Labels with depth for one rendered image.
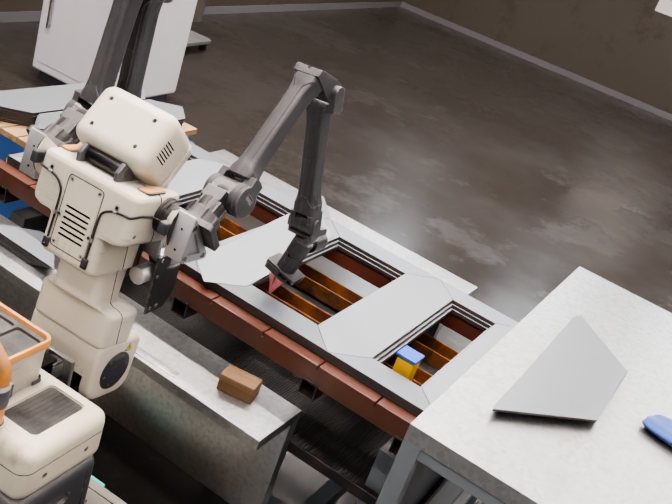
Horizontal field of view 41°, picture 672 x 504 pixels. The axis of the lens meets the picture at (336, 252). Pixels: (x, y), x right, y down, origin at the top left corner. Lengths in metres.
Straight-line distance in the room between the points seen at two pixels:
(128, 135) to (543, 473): 1.12
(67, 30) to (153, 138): 4.08
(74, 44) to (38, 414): 4.24
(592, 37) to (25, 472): 11.53
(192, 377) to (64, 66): 3.92
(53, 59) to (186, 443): 3.89
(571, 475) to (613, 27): 11.08
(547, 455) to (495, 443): 0.12
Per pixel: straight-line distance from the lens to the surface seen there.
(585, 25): 12.83
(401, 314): 2.65
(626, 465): 2.06
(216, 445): 2.56
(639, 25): 12.70
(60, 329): 2.24
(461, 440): 1.85
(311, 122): 2.25
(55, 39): 6.09
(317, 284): 2.93
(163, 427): 2.67
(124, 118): 2.01
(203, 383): 2.38
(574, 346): 2.38
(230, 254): 2.65
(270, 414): 2.34
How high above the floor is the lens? 2.05
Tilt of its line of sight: 25 degrees down
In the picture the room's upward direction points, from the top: 20 degrees clockwise
